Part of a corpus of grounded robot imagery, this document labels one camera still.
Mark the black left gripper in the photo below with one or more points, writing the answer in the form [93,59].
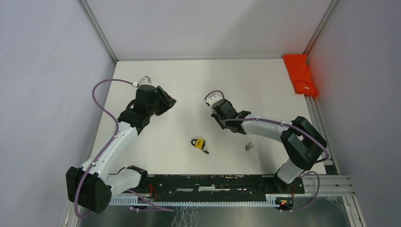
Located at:
[167,101]

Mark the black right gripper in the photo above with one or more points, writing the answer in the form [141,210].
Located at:
[216,117]

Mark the yellow padlock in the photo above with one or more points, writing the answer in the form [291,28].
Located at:
[199,144]

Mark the silver key bunch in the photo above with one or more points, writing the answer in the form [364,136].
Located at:
[248,146]

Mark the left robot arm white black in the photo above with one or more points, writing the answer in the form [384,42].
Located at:
[92,185]

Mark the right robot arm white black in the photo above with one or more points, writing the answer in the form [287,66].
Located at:
[303,144]

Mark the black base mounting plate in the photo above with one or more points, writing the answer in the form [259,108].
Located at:
[215,188]

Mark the orange folded cloth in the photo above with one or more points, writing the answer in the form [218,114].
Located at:
[300,74]

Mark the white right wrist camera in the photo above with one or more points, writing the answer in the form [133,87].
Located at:
[211,100]

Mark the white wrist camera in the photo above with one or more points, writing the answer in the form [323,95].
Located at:
[211,100]
[146,80]

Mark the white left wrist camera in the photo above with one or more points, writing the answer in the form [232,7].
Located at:
[146,80]

